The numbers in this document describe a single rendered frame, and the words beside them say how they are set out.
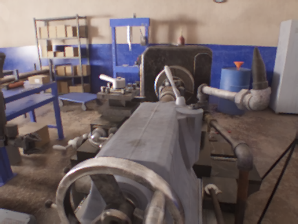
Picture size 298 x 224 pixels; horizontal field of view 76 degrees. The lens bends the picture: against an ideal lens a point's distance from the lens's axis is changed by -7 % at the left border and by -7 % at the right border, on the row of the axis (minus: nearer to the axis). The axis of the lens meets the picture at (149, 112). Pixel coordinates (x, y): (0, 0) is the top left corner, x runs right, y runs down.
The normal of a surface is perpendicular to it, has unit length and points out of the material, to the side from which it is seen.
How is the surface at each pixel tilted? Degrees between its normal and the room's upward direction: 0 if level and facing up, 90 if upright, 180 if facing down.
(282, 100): 90
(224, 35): 90
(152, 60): 90
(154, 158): 0
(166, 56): 90
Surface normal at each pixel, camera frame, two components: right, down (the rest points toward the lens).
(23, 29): -0.20, 0.32
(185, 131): 0.54, 0.08
